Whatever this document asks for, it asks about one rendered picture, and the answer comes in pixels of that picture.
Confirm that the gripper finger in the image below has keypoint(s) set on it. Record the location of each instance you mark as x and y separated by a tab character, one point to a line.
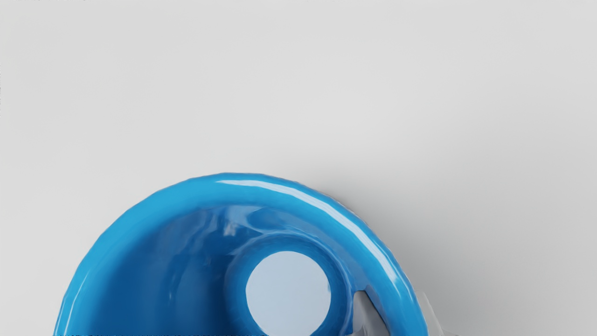
364	315

